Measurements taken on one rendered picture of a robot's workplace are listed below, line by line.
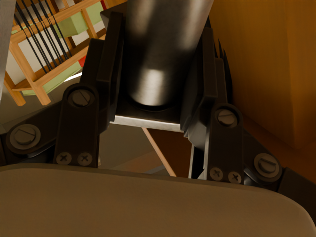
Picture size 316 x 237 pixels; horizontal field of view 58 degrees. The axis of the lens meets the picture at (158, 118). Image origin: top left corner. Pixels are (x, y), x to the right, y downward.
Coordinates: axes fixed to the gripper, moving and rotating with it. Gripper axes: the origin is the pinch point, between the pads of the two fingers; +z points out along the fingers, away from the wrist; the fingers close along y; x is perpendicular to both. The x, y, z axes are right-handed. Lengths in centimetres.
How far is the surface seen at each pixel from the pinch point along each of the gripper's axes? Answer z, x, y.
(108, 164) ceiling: 219, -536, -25
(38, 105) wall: 520, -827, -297
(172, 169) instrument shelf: 4.5, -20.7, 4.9
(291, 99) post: 8.0, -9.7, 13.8
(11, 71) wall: 567, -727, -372
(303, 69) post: 9.5, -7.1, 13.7
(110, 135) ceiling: 314, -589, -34
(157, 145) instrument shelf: 8.9, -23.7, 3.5
